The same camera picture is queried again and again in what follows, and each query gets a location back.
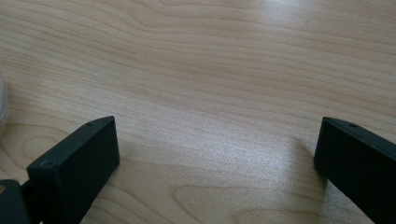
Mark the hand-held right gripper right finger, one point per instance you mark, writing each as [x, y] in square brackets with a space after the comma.
[358, 165]

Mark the clear plastic container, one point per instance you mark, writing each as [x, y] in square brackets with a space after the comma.
[2, 99]

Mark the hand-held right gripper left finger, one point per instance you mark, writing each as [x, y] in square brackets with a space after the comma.
[74, 165]

